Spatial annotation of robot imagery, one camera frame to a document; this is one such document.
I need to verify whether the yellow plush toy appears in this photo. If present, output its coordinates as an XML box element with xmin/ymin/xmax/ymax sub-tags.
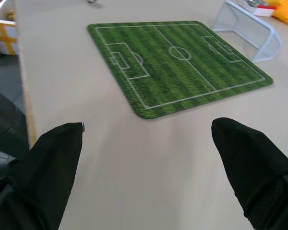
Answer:
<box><xmin>264</xmin><ymin>0</ymin><xmax>288</xmax><ymax>29</ymax></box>

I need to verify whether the black robot body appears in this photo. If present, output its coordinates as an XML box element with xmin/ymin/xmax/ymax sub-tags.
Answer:
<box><xmin>0</xmin><ymin>86</ymin><xmax>30</xmax><ymax>190</ymax></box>

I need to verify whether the white mini soccer goal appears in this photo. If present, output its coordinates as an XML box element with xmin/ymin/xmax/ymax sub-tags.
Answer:
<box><xmin>212</xmin><ymin>0</ymin><xmax>283</xmax><ymax>63</ymax></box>

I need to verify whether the green soccer field mat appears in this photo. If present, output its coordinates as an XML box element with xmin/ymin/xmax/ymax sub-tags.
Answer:
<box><xmin>86</xmin><ymin>20</ymin><xmax>274</xmax><ymax>120</ymax></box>

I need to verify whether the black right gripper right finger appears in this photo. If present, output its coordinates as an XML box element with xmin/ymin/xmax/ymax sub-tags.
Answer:
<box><xmin>211</xmin><ymin>117</ymin><xmax>288</xmax><ymax>230</ymax></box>

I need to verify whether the white and red tray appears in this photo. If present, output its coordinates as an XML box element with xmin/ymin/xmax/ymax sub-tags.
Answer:
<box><xmin>239</xmin><ymin>0</ymin><xmax>277</xmax><ymax>18</ymax></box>

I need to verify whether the white and yellow storage box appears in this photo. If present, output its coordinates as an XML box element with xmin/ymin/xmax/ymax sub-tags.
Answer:
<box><xmin>0</xmin><ymin>0</ymin><xmax>18</xmax><ymax>60</ymax></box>

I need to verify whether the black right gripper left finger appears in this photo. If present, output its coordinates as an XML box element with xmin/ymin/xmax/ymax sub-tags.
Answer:
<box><xmin>0</xmin><ymin>122</ymin><xmax>85</xmax><ymax>230</ymax></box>

